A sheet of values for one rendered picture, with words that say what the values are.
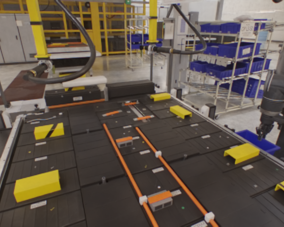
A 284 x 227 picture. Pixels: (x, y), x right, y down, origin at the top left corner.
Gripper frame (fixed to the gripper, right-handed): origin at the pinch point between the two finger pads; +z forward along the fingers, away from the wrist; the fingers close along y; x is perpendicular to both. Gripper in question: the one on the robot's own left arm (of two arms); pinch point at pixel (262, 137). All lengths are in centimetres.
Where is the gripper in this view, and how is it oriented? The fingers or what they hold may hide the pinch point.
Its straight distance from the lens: 141.1
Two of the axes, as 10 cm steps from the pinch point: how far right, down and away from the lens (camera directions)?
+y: -9.2, 1.6, -3.5
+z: 0.0, 9.1, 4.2
